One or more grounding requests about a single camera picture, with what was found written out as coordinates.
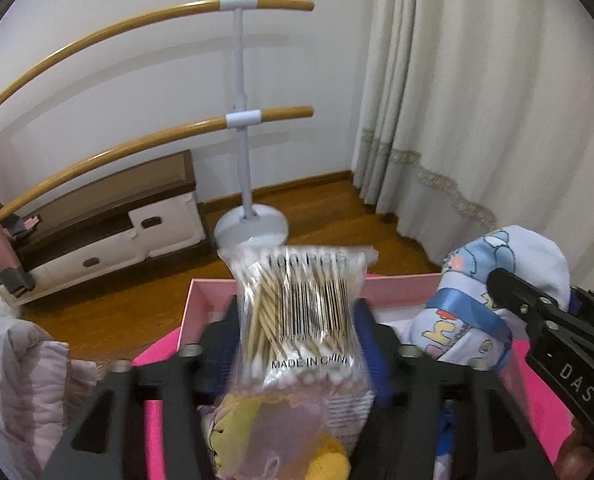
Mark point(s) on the pale pink striped cloth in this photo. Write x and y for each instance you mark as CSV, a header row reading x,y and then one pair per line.
x,y
27,385

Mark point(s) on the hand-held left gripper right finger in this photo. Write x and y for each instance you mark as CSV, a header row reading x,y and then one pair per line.
x,y
368,340

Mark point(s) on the yellow scrunchie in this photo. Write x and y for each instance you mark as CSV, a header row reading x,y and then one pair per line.
x,y
329,460

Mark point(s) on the bright pink tablecloth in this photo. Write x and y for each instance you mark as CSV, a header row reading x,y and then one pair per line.
x,y
152,352

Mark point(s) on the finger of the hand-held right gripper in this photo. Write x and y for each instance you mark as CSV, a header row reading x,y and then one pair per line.
x,y
522,295

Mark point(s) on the grey hanging cloth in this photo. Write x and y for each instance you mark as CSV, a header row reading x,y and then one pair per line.
x,y
19,277

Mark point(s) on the cream pleated curtain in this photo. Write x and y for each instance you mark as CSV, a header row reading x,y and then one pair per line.
x,y
477,85

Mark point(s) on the pink cardboard box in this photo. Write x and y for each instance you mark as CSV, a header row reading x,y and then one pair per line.
x,y
212,292

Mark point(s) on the blue printed cloth with ribbon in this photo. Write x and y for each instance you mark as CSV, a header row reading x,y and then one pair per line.
x,y
527,255

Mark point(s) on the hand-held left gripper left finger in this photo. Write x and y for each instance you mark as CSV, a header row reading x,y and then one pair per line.
x,y
217,360

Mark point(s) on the pink organza pouch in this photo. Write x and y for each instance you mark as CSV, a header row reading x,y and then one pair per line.
x,y
287,430

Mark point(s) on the wooden ballet barre white stand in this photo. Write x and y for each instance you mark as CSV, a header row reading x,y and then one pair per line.
x,y
239,60

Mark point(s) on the cotton swab packet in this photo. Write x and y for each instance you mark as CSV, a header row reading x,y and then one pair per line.
x,y
297,320

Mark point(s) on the dark-topped white low cabinet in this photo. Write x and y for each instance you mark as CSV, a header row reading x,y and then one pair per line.
x,y
102,255

